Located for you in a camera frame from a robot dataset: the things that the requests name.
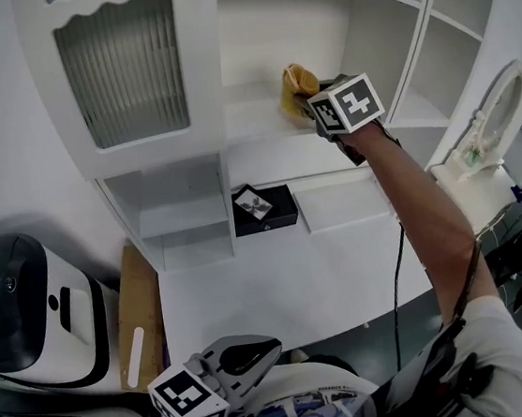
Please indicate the white flat board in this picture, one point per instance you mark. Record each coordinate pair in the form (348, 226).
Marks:
(345, 204)

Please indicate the black flat box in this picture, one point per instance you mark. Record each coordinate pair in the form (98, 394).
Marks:
(282, 209)

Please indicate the white shelf cabinet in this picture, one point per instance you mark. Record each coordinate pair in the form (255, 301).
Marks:
(266, 60)

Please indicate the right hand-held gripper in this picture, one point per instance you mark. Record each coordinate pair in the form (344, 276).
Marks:
(352, 104)

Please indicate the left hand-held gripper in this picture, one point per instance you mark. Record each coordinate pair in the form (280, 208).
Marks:
(242, 365)

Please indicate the black leaf picture frame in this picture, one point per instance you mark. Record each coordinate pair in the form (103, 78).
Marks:
(252, 203)

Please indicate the white printed t-shirt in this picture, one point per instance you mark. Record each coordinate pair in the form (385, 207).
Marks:
(499, 339)

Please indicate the brown wooden board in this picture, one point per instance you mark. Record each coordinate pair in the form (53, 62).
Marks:
(139, 293)

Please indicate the white ribbed glass cabinet door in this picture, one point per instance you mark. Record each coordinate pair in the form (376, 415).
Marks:
(196, 69)

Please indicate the person's right forearm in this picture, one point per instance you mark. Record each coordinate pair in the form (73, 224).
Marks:
(422, 211)

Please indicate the white oval vanity mirror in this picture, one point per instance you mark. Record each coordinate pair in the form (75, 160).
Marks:
(503, 102)

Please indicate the yellow cloth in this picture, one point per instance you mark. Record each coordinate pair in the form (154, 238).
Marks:
(294, 86)

